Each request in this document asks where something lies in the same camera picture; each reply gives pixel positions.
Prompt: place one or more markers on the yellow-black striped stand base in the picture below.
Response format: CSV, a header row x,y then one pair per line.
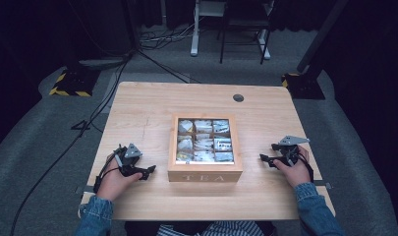
x,y
73,83
303,87

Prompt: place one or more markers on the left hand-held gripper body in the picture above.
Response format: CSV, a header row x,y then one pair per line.
x,y
131,154

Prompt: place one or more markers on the person's left hand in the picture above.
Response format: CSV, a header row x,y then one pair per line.
x,y
114,182

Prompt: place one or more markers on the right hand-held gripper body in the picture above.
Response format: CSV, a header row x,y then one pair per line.
x,y
290,147

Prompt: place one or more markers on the person's right hand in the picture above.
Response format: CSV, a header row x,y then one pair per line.
x,y
296,173

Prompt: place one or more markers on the black slanted stand pole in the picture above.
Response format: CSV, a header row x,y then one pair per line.
x,y
321,36

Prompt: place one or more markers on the wooden tea box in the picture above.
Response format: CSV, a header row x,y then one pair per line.
x,y
204,172

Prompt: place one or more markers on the person's striped clothing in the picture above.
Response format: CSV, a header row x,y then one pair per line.
x,y
213,229

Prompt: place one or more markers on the white desk leg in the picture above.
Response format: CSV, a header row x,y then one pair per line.
x,y
264,42
196,29

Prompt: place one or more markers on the group of tea bags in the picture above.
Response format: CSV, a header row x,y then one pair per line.
x,y
204,144

